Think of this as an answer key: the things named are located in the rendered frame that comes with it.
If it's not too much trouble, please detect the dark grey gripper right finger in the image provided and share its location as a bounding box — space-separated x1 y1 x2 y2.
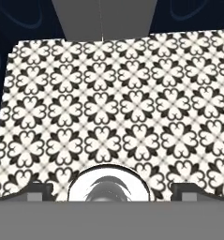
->
171 182 224 203

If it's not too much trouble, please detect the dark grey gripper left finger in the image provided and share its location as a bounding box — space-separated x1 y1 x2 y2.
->
0 182 55 203

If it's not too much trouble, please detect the white and black round object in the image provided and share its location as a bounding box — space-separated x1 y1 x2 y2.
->
67 163 152 203

